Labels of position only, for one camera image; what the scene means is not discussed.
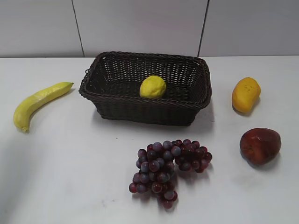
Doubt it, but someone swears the yellow lemon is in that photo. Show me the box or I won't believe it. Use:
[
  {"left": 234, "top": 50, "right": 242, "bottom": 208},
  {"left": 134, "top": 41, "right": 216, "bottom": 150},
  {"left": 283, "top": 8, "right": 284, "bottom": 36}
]
[{"left": 139, "top": 76, "right": 166, "bottom": 98}]

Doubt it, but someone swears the black woven basket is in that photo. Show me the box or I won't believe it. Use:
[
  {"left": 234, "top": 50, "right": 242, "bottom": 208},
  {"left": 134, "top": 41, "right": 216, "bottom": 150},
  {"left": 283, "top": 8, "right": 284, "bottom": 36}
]
[{"left": 79, "top": 51, "right": 212, "bottom": 126}]

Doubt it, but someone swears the dark red apple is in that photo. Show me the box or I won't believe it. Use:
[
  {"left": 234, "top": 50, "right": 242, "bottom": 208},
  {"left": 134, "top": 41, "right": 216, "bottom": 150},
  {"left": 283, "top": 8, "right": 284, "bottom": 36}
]
[{"left": 240, "top": 128, "right": 282, "bottom": 166}]

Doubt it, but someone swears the yellow banana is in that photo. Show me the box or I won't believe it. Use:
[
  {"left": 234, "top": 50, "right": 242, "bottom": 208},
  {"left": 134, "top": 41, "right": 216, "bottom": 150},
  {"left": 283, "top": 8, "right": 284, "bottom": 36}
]
[{"left": 13, "top": 82, "right": 73, "bottom": 133}]

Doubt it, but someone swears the yellow orange mango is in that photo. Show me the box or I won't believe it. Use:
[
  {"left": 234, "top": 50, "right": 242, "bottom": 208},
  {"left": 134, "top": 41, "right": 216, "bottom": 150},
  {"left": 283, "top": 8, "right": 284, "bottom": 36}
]
[{"left": 232, "top": 77, "right": 261, "bottom": 113}]

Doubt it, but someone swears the purple grape bunch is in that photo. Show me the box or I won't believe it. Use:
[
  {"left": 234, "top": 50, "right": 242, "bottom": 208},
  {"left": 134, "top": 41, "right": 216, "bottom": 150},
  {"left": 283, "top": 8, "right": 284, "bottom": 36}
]
[{"left": 128, "top": 139, "right": 213, "bottom": 210}]

